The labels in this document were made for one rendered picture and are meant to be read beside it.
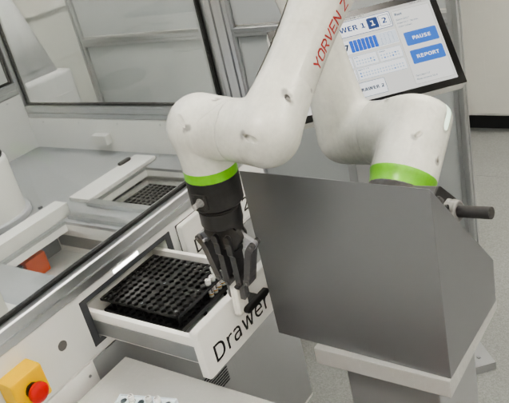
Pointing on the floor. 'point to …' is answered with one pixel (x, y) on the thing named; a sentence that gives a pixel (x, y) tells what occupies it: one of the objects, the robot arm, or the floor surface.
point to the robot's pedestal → (405, 377)
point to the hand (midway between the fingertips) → (240, 297)
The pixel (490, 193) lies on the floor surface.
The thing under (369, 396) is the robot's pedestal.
